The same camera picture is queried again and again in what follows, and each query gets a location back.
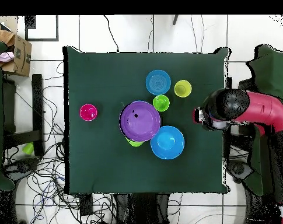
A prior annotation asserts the small patterned blue bowl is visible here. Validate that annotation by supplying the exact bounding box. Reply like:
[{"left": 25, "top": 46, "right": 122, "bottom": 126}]
[{"left": 145, "top": 69, "right": 172, "bottom": 96}]

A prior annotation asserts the purple plastic bowl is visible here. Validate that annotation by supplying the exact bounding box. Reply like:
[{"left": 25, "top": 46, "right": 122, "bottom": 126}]
[{"left": 119, "top": 100, "right": 161, "bottom": 142}]

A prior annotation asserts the pink plastic cup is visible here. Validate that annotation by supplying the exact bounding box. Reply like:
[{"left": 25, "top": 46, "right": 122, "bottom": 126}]
[{"left": 79, "top": 103, "right": 98, "bottom": 122}]

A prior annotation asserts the yellow plastic cup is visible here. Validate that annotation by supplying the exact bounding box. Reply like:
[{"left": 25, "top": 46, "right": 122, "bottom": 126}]
[{"left": 174, "top": 79, "right": 193, "bottom": 98}]

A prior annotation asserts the green plastic cup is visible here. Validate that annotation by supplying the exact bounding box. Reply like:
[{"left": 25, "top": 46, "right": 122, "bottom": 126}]
[{"left": 152, "top": 94, "right": 170, "bottom": 113}]

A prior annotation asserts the large blue plastic bowl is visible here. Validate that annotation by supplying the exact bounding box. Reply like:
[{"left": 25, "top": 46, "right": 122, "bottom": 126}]
[{"left": 150, "top": 125, "right": 186, "bottom": 160}]

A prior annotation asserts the black cabinet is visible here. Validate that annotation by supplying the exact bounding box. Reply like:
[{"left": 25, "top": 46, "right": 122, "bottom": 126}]
[{"left": 237, "top": 78, "right": 257, "bottom": 137}]

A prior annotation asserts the dark grey machine foot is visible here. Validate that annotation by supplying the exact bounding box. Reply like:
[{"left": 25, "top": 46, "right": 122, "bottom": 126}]
[
  {"left": 227, "top": 159, "right": 253, "bottom": 183},
  {"left": 5, "top": 158, "right": 39, "bottom": 174}
]

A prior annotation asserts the green plastic bowl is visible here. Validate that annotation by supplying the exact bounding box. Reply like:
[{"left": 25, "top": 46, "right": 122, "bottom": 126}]
[{"left": 125, "top": 138, "right": 145, "bottom": 148}]

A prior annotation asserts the dark green tablecloth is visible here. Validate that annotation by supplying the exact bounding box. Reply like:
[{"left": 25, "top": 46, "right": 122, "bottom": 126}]
[{"left": 62, "top": 46, "right": 230, "bottom": 194}]

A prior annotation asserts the black power adapter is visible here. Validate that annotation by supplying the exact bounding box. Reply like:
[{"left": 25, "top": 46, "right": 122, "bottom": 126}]
[{"left": 79, "top": 194, "right": 93, "bottom": 216}]

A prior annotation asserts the black metal stand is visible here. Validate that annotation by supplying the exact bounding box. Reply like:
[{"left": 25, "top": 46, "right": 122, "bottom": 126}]
[{"left": 2, "top": 73, "right": 45, "bottom": 157}]

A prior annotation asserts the green cup on floor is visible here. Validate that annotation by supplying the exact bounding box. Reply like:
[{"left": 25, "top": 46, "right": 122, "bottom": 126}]
[{"left": 22, "top": 142, "right": 35, "bottom": 155}]

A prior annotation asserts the cardboard box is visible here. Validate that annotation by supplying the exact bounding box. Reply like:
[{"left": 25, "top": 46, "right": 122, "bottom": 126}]
[{"left": 0, "top": 24, "right": 33, "bottom": 78}]

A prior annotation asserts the pink cloth bundle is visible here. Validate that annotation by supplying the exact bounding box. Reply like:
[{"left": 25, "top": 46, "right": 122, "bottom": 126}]
[{"left": 0, "top": 51, "right": 15, "bottom": 63}]

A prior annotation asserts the black cable bundle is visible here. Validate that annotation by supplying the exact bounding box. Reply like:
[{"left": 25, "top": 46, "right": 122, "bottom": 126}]
[{"left": 3, "top": 61, "right": 116, "bottom": 224}]

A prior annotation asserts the black square frame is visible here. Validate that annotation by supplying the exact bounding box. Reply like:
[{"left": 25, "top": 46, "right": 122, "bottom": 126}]
[{"left": 24, "top": 15, "right": 60, "bottom": 42}]

